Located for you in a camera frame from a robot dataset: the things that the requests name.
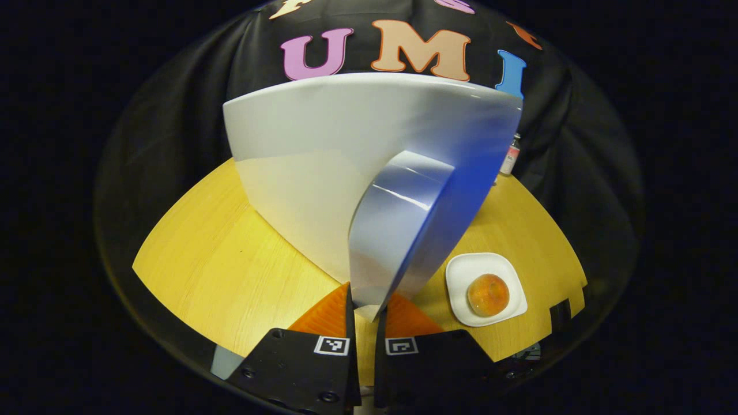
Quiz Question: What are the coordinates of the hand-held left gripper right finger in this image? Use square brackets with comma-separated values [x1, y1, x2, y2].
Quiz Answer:
[374, 291, 502, 411]

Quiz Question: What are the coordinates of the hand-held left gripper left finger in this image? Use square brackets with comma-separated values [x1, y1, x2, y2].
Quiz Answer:
[226, 282, 363, 415]

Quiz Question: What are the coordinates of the round orange bun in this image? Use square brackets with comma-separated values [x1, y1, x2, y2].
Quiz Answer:
[467, 274, 511, 317]

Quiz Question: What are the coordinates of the white microwave oven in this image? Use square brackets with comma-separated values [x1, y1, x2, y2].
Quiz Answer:
[223, 72, 524, 322]

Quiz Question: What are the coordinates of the white square plate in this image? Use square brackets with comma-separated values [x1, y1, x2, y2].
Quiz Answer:
[445, 252, 528, 327]

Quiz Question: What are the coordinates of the clear bottle pink label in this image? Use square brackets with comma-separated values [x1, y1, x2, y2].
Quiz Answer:
[499, 133, 522, 176]

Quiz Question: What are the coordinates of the black backdrop cloth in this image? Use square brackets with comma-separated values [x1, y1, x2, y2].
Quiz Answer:
[95, 0, 643, 369]

